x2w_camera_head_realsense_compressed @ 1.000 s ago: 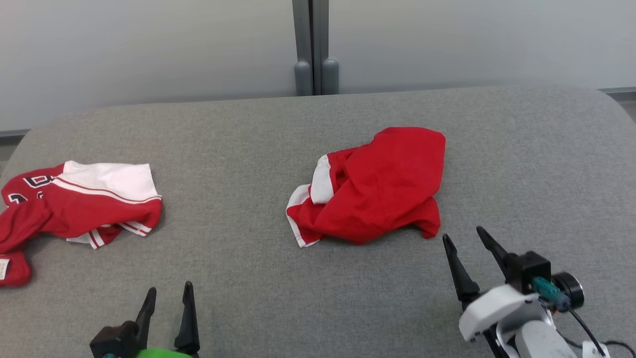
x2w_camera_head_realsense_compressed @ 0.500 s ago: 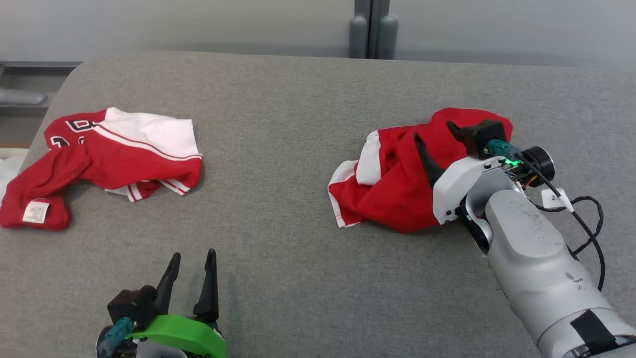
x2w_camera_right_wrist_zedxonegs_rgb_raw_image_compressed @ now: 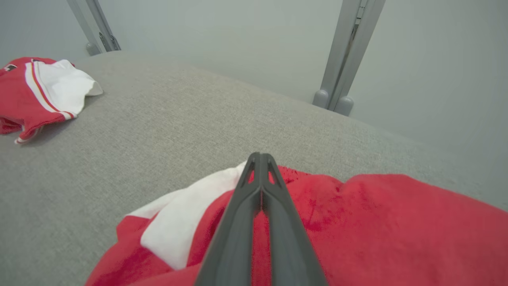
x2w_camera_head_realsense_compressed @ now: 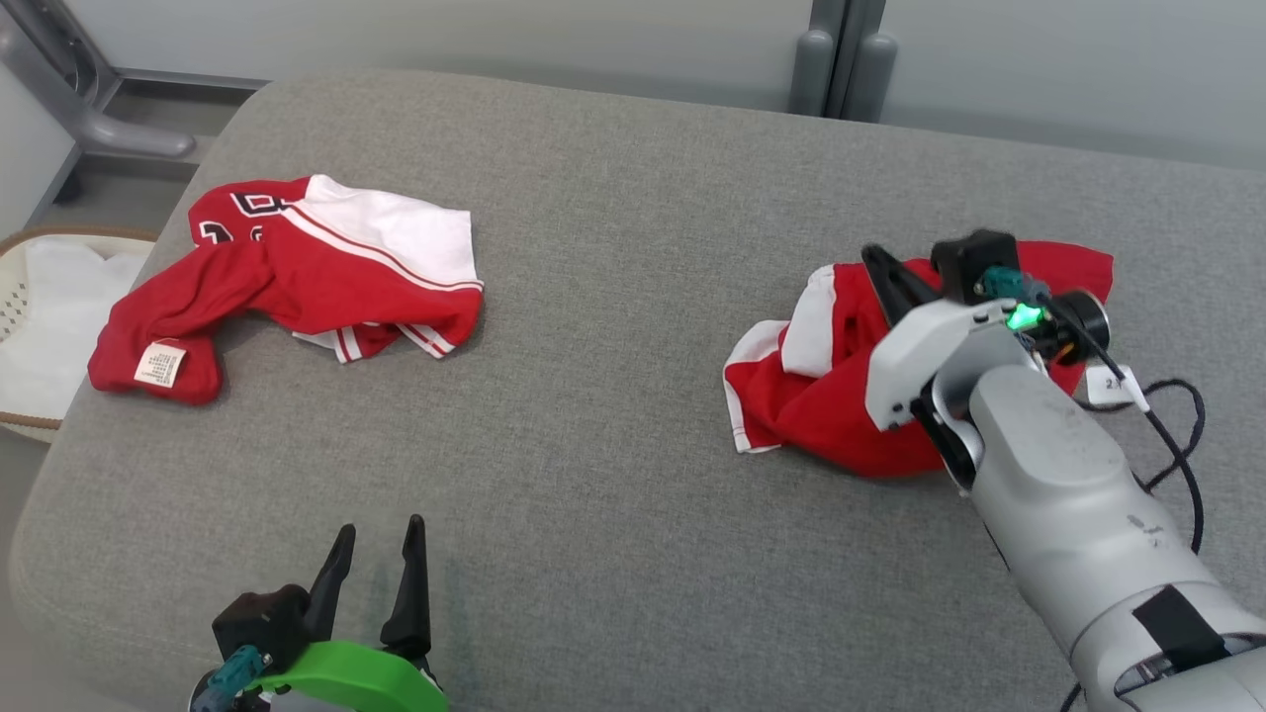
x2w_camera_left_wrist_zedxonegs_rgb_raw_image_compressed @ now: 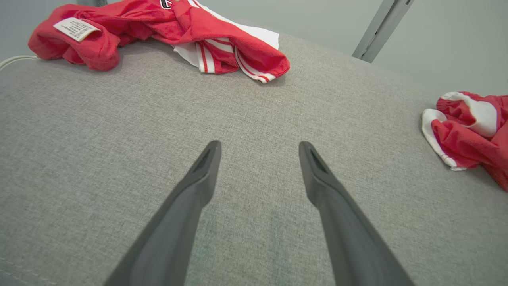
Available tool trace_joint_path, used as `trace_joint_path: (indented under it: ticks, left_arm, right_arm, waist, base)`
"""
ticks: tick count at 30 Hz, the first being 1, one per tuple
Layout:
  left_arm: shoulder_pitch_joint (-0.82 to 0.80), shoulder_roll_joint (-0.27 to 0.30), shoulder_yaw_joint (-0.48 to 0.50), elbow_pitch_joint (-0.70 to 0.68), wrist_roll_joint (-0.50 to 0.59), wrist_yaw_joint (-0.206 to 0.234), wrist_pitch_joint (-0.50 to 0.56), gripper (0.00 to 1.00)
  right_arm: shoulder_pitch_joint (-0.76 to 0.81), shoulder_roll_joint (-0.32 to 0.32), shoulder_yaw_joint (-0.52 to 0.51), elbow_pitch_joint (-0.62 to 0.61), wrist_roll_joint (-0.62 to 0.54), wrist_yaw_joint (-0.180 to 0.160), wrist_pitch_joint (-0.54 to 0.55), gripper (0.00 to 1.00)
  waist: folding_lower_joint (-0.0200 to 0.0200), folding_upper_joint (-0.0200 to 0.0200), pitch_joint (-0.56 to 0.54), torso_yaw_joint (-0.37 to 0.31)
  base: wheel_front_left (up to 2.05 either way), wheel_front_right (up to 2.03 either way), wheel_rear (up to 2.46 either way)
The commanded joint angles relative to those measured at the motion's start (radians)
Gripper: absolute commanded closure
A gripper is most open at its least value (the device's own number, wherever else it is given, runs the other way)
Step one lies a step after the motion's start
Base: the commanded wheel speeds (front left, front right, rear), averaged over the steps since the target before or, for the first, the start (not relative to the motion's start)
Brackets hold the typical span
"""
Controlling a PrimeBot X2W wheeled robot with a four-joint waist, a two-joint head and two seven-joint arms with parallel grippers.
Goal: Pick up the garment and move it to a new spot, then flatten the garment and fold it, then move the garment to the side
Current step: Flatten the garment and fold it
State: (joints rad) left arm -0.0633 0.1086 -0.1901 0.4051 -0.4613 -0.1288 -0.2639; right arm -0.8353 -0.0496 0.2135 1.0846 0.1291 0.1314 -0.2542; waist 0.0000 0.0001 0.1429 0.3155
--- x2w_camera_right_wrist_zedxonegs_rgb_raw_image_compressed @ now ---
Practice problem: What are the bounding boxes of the grey fabric sofa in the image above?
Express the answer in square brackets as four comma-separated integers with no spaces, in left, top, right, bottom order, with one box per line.
[0,51,508,286]

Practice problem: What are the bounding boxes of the red basketball jersey white trim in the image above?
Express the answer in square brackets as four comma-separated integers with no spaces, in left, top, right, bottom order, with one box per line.
[0,57,104,145]

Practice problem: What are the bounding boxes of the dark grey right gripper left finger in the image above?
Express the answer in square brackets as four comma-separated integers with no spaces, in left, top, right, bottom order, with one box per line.
[194,152,262,286]

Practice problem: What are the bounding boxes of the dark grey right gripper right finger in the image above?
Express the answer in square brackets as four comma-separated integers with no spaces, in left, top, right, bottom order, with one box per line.
[262,153,328,286]

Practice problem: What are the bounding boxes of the red shorts with white stripe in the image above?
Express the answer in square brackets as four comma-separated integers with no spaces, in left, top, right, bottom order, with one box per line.
[85,161,508,286]

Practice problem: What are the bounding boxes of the grey partition post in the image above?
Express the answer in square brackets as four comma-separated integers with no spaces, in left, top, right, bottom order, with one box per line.
[312,0,386,117]
[66,0,121,56]

